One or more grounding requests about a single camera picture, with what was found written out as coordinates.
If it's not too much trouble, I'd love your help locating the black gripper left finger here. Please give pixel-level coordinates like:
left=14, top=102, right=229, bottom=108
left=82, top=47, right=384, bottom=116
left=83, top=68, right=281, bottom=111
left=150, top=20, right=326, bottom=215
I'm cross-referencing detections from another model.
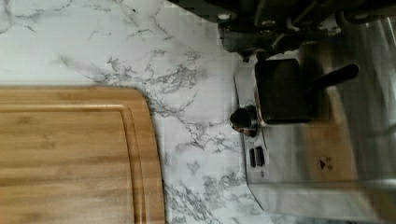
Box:
left=255, top=59, right=313, bottom=125

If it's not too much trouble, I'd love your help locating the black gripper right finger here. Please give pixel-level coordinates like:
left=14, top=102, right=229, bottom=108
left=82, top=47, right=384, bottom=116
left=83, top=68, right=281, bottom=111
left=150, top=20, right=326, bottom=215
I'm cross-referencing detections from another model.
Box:
left=307, top=64, right=360, bottom=93

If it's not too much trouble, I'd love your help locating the stainless steel toaster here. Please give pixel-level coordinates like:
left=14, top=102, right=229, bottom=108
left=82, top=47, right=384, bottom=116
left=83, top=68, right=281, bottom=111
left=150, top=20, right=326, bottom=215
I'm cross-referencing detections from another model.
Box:
left=231, top=17, right=395, bottom=224

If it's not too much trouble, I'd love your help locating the bamboo cutting board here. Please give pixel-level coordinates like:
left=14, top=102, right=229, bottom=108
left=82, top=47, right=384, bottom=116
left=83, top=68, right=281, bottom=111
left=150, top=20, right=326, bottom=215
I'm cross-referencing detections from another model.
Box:
left=1, top=87, right=165, bottom=224

